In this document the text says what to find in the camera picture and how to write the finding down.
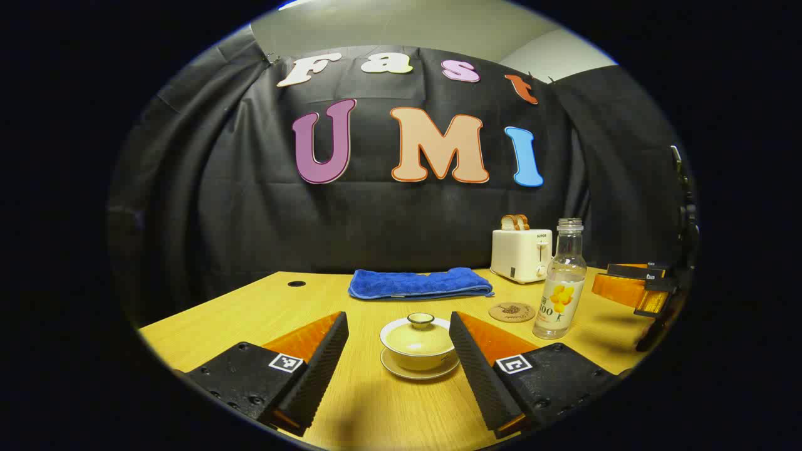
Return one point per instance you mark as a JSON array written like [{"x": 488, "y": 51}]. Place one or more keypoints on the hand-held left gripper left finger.
[{"x": 319, "y": 369}]

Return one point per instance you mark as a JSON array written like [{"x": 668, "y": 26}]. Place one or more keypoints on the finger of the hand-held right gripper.
[
  {"x": 626, "y": 270},
  {"x": 626, "y": 291}
]

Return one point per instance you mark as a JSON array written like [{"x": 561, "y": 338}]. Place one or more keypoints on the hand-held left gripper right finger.
[{"x": 476, "y": 369}]

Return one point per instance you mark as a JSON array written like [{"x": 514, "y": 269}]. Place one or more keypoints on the clear water bottle yellow label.
[{"x": 561, "y": 275}]

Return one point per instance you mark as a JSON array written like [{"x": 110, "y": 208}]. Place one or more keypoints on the round brown coaster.
[{"x": 510, "y": 312}]

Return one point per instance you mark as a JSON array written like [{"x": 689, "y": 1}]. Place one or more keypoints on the cream teacup lid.
[{"x": 413, "y": 341}]

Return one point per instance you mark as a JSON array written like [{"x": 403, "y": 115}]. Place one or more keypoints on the blue folded towel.
[{"x": 420, "y": 283}]

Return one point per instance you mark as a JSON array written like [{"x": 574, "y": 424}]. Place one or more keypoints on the white toaster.
[{"x": 517, "y": 254}]

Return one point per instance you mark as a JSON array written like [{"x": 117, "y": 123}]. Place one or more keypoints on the toasted bread slice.
[
  {"x": 523, "y": 222},
  {"x": 507, "y": 222}
]

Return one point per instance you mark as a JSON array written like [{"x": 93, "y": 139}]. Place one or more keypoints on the black backdrop cloth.
[{"x": 407, "y": 219}]

